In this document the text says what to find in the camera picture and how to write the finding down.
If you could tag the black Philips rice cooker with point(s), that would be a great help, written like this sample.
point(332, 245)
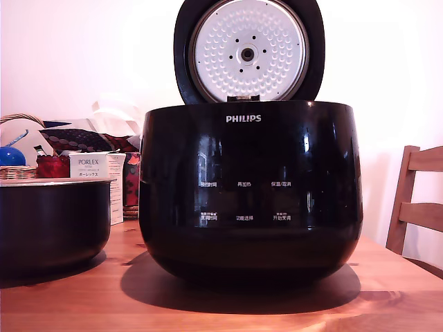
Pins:
point(249, 193)

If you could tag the wooden chair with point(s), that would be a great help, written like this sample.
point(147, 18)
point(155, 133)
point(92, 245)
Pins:
point(415, 207)

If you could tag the white Porlex box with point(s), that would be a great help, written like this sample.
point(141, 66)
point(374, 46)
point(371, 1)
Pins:
point(89, 165)

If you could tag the black rice cooker lid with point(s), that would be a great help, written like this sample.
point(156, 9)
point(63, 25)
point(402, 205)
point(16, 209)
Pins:
point(249, 52)

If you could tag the red patterned pouch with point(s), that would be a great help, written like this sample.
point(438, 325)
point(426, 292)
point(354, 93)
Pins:
point(52, 167)

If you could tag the red black patterned box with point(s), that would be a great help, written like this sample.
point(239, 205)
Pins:
point(132, 183)

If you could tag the blue ball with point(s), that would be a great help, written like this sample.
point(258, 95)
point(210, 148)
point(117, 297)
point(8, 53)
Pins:
point(11, 156)

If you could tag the wicker basket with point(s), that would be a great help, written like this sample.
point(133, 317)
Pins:
point(17, 171)

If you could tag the dotted patterned fabric bag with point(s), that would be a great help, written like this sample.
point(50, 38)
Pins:
point(79, 138)

